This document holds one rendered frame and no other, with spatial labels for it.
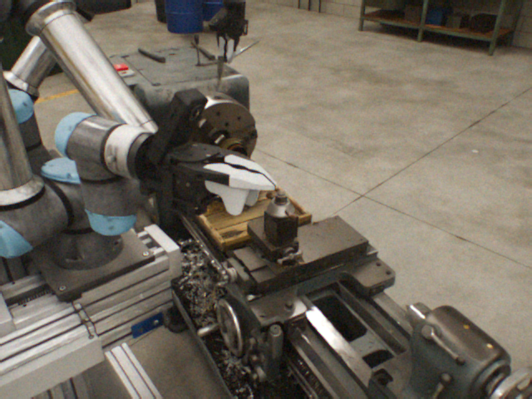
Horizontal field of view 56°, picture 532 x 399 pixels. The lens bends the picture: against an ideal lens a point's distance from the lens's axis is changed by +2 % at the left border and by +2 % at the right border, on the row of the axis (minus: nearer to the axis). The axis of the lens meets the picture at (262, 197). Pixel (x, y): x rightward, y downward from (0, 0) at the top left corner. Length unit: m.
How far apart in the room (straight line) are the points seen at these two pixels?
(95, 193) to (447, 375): 0.73
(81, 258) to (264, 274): 0.51
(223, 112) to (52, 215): 0.95
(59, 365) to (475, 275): 2.47
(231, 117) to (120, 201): 1.12
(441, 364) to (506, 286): 2.09
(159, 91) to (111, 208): 1.18
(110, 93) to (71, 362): 0.57
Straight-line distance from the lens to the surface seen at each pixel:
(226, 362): 1.73
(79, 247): 1.17
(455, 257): 3.25
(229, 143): 1.79
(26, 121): 1.56
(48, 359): 1.15
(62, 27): 0.94
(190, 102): 0.63
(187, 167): 0.62
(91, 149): 0.75
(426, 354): 1.10
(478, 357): 1.06
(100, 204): 0.81
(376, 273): 1.55
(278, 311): 1.39
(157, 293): 1.33
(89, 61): 0.92
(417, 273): 3.05
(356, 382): 1.34
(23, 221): 1.03
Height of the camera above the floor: 1.88
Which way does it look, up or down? 32 degrees down
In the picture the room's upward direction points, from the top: straight up
